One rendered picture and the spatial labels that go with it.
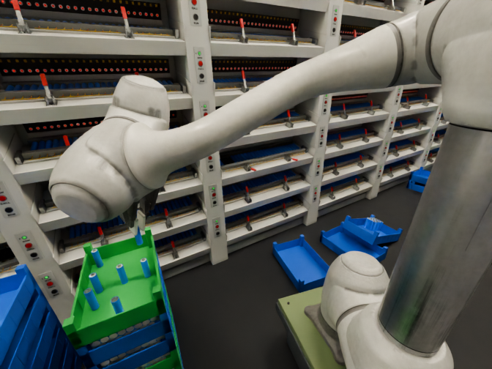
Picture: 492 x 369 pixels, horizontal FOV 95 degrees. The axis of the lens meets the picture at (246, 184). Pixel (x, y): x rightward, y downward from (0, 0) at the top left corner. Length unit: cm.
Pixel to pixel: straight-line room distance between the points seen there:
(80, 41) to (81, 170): 65
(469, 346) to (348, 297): 73
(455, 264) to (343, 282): 31
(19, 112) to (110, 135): 63
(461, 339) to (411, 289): 89
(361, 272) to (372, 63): 48
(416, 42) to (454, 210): 25
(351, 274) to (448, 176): 38
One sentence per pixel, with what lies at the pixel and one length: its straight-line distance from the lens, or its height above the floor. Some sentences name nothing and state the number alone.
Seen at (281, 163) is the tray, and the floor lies 51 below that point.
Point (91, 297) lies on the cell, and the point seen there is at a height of 45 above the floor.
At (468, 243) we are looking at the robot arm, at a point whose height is 74.
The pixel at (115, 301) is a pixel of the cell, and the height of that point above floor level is 47.
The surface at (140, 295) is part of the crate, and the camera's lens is 76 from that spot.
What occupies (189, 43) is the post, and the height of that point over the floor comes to 106.
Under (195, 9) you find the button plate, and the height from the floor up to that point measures 117.
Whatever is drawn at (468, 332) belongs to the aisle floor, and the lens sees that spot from 139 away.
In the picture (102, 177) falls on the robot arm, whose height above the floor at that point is 84.
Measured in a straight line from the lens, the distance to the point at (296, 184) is 146.
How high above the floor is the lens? 94
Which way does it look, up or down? 25 degrees down
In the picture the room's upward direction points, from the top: 2 degrees counter-clockwise
